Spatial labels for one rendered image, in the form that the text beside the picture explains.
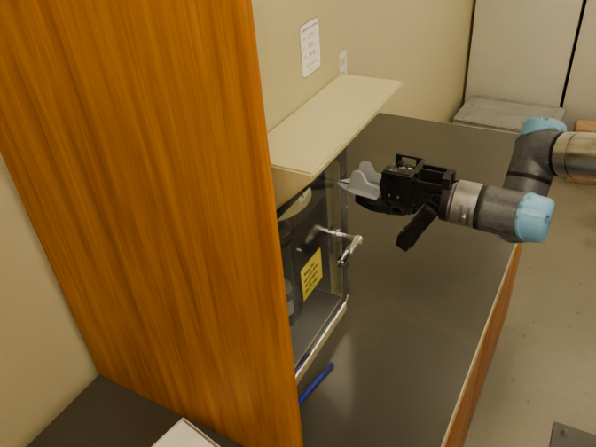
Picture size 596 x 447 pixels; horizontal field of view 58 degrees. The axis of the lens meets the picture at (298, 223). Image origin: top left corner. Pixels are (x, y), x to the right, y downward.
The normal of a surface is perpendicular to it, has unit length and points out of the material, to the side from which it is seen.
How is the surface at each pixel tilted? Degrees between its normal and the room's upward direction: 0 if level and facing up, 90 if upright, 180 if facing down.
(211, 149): 90
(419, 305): 0
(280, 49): 90
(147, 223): 90
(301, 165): 0
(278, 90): 90
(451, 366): 0
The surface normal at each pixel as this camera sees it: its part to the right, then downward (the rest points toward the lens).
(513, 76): -0.48, 0.54
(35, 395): 0.87, 0.23
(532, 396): -0.07, -0.81
